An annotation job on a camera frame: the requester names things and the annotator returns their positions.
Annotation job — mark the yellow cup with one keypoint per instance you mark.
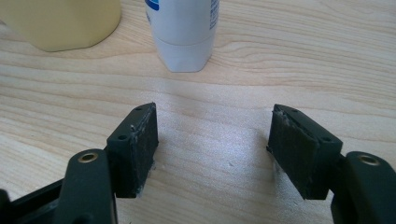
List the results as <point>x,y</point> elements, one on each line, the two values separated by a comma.
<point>62,21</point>

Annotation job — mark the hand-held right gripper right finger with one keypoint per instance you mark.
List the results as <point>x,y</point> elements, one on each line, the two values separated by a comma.
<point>299,155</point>

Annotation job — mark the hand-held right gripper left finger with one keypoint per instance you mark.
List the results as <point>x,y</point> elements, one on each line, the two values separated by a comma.
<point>134,155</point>

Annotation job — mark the white toothpaste tube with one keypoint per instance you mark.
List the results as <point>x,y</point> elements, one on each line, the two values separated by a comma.
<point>183,37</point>

